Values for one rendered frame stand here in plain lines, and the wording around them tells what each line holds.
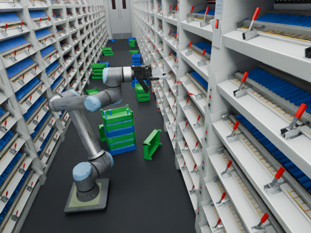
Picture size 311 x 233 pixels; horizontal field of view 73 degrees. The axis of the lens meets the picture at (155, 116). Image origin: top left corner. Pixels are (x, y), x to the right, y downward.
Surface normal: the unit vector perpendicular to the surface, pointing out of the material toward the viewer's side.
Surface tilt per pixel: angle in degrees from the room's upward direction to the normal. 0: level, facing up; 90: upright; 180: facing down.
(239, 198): 19
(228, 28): 90
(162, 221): 0
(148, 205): 0
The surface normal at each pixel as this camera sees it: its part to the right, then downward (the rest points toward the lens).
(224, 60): 0.13, 0.47
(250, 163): -0.35, -0.80
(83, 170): -0.08, -0.84
